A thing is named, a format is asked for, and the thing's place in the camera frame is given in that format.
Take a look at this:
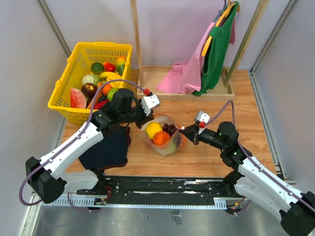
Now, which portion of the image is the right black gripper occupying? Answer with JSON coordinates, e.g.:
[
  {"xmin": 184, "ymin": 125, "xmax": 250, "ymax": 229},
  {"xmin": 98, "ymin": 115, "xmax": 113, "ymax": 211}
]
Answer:
[{"xmin": 179, "ymin": 122, "xmax": 226, "ymax": 151}]

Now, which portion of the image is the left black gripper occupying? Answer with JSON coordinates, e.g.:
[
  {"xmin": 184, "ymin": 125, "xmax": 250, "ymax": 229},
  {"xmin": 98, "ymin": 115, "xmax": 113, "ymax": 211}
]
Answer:
[{"xmin": 120, "ymin": 98, "xmax": 155, "ymax": 129}]

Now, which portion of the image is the yellow lemon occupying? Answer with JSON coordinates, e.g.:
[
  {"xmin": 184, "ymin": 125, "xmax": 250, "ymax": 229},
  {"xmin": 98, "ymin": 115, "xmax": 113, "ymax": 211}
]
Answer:
[{"xmin": 145, "ymin": 122, "xmax": 162, "ymax": 139}]

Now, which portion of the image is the purple grape bunch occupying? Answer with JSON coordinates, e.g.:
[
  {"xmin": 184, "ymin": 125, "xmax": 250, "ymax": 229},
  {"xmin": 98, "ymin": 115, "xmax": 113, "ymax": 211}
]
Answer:
[{"xmin": 162, "ymin": 123, "xmax": 182, "ymax": 147}]

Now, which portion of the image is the clear zip top bag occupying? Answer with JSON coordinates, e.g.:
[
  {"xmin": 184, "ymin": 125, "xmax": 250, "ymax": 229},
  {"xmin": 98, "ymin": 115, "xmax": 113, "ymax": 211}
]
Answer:
[{"xmin": 135, "ymin": 115, "xmax": 187, "ymax": 156}]

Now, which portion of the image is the orange pumpkin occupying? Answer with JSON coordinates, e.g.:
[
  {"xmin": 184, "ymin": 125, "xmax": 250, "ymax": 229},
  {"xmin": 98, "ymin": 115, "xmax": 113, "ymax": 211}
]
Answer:
[{"xmin": 153, "ymin": 131, "xmax": 170, "ymax": 146}]

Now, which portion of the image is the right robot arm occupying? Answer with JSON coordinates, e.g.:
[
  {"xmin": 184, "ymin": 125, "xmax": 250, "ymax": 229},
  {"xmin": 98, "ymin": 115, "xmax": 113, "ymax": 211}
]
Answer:
[{"xmin": 179, "ymin": 121, "xmax": 315, "ymax": 236}]

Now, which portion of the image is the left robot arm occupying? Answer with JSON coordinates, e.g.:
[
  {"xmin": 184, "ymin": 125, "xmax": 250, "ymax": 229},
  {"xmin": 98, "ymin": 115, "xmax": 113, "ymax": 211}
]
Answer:
[{"xmin": 19, "ymin": 88, "xmax": 160, "ymax": 205}]

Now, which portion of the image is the green custard apple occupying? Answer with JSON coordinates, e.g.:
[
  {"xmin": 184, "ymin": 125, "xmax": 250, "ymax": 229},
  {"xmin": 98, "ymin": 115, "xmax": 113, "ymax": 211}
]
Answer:
[{"xmin": 107, "ymin": 88, "xmax": 119, "ymax": 101}]

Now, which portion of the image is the yellow bell pepper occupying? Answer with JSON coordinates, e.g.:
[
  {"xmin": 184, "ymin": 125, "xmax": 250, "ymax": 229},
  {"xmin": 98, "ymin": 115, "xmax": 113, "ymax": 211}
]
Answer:
[{"xmin": 106, "ymin": 74, "xmax": 123, "ymax": 89}]

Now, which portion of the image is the red chili pepper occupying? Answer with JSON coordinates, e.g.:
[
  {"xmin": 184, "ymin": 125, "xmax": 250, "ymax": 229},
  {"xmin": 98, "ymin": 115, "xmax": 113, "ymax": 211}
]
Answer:
[{"xmin": 93, "ymin": 100, "xmax": 109, "ymax": 110}]

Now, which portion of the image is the wooden rack tray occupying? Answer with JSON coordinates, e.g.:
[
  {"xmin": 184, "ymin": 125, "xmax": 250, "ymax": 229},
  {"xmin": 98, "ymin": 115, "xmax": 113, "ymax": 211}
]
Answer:
[{"xmin": 142, "ymin": 65, "xmax": 235, "ymax": 101}]

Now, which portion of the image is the small orange fruit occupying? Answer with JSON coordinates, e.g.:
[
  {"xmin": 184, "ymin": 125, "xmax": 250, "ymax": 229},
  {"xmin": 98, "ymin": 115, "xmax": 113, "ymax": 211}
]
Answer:
[{"xmin": 102, "ymin": 84, "xmax": 112, "ymax": 96}]

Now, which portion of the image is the dark navy cloth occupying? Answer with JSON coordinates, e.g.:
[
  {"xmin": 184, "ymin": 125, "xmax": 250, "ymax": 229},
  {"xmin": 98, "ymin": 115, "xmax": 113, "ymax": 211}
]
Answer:
[{"xmin": 79, "ymin": 127, "xmax": 131, "ymax": 172}]

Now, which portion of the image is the yellow banana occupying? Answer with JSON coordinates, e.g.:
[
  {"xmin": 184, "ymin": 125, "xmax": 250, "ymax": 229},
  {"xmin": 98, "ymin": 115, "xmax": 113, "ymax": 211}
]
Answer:
[{"xmin": 99, "ymin": 71, "xmax": 121, "ymax": 80}]

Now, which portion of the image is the orange carrot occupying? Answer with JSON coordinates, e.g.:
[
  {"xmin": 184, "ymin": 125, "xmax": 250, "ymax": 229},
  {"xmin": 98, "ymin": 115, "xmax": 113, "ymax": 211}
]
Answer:
[{"xmin": 86, "ymin": 82, "xmax": 103, "ymax": 109}]

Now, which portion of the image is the pink shirt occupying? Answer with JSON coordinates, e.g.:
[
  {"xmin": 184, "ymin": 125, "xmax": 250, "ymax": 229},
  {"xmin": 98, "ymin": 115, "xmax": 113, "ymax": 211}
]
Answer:
[{"xmin": 156, "ymin": 21, "xmax": 236, "ymax": 94}]

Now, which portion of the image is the red bell pepper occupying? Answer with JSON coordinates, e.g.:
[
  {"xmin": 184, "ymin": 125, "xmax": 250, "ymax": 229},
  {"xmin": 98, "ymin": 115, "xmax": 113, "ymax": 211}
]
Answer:
[{"xmin": 103, "ymin": 62, "xmax": 116, "ymax": 72}]

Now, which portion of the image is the mango fruit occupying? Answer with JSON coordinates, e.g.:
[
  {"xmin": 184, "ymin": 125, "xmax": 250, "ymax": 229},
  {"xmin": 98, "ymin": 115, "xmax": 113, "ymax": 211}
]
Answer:
[{"xmin": 116, "ymin": 57, "xmax": 126, "ymax": 76}]

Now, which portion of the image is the green white cabbage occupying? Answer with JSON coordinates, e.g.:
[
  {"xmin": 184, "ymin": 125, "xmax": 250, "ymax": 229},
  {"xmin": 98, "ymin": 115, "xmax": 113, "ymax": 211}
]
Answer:
[{"xmin": 82, "ymin": 75, "xmax": 100, "ymax": 86}]

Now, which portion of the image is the watermelon slice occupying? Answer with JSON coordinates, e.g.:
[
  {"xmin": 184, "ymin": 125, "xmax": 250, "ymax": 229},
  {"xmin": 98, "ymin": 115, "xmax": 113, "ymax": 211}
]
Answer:
[{"xmin": 70, "ymin": 88, "xmax": 87, "ymax": 109}]

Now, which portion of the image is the dark green avocado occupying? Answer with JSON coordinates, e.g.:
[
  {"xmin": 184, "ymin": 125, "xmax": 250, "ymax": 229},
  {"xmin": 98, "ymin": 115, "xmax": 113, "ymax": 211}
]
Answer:
[{"xmin": 91, "ymin": 62, "xmax": 105, "ymax": 75}]

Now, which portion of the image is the yellow plastic basket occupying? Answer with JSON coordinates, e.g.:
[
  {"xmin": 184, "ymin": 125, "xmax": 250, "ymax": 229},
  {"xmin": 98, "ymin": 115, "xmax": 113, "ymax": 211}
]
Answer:
[{"xmin": 48, "ymin": 42, "xmax": 132, "ymax": 126}]

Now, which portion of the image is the green shirt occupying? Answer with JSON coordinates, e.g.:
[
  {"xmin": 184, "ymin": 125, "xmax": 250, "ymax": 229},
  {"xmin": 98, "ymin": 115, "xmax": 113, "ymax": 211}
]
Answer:
[{"xmin": 193, "ymin": 1, "xmax": 240, "ymax": 96}]

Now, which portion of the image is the yellow clothes hanger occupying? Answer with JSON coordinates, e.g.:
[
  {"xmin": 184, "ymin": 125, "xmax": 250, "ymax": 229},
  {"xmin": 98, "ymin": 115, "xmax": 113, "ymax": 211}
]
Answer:
[{"xmin": 201, "ymin": 36, "xmax": 213, "ymax": 57}]

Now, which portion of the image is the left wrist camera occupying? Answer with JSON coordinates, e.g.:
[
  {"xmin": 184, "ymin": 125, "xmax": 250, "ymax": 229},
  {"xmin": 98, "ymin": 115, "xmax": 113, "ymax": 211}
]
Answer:
[{"xmin": 140, "ymin": 88, "xmax": 160, "ymax": 117}]

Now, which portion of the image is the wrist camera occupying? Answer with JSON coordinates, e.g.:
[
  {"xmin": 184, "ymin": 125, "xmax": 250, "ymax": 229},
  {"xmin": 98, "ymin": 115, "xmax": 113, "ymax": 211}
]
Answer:
[
  {"xmin": 194, "ymin": 111, "xmax": 210, "ymax": 128},
  {"xmin": 140, "ymin": 88, "xmax": 160, "ymax": 117}
]

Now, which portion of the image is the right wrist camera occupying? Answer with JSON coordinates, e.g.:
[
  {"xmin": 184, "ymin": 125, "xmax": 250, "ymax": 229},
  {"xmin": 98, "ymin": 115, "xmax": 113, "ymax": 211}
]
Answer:
[{"xmin": 194, "ymin": 111, "xmax": 210, "ymax": 128}]

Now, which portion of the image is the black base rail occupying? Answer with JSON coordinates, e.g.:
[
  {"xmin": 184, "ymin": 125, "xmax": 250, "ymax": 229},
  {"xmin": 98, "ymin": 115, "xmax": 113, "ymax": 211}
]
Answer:
[{"xmin": 76, "ymin": 176, "xmax": 242, "ymax": 206}]

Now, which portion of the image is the left wooden rack post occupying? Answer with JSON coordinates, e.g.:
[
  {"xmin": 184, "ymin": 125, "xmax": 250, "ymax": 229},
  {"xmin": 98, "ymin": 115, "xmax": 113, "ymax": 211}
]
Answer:
[{"xmin": 130, "ymin": 0, "xmax": 144, "ymax": 86}]

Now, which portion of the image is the wooden rack post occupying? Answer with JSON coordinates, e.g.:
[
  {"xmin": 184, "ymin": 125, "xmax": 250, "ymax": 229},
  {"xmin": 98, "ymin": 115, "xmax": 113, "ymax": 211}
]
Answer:
[
  {"xmin": 224, "ymin": 0, "xmax": 269, "ymax": 88},
  {"xmin": 130, "ymin": 0, "xmax": 144, "ymax": 86}
]

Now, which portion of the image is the right wooden rack post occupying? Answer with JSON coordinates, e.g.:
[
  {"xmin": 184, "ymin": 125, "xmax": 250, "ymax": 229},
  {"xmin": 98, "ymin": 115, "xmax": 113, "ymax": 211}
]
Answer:
[{"xmin": 224, "ymin": 0, "xmax": 269, "ymax": 88}]

